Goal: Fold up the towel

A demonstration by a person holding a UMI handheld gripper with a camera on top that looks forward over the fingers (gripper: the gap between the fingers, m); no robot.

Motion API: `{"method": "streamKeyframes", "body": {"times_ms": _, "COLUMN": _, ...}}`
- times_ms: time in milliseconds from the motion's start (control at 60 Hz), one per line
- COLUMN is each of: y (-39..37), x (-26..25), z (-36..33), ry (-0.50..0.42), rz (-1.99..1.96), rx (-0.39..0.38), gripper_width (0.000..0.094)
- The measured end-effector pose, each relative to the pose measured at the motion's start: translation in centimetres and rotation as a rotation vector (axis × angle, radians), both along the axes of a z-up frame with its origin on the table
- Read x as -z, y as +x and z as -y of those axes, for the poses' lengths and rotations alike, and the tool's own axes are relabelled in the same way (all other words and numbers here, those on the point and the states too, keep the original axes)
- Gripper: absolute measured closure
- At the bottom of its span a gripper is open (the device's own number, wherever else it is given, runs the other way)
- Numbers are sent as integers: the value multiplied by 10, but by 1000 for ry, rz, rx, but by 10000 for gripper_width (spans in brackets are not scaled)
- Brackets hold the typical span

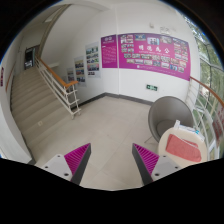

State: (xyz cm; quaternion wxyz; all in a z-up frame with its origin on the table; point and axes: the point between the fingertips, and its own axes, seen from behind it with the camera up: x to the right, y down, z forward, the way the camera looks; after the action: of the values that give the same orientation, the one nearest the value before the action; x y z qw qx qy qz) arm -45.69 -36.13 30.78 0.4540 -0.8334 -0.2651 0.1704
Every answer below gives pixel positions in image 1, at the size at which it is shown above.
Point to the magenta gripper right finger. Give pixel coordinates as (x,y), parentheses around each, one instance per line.
(151,166)

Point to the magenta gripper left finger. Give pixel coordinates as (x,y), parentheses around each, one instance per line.
(71,166)

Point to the pink towel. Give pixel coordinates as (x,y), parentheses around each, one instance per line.
(183,148)

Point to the round cream side table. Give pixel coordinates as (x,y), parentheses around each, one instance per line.
(183,135)

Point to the white box on table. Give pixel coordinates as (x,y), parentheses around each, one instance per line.
(177,125)

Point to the grey round shell chair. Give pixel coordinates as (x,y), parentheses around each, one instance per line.
(163,114)

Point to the staircase with beige steps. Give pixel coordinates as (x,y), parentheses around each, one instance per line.
(36,110)

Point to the white stair railing wooden handrail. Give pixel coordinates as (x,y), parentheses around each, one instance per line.
(64,92)

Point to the green exit sign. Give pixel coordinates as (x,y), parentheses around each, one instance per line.
(151,87)

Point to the window railing wooden handrail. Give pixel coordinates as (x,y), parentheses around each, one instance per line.
(208,115)

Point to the white photo poster small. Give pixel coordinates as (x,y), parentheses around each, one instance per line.
(70,74)

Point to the white photo poster middle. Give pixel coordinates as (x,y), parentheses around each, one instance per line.
(80,70)

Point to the white photo poster large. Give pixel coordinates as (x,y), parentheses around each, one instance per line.
(92,60)

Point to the large magenta photo board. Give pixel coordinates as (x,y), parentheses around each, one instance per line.
(156,53)

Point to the dark doorway upstairs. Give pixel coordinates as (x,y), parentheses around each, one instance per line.
(29,59)

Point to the narrow magenta text board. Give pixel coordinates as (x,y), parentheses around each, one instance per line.
(109,51)

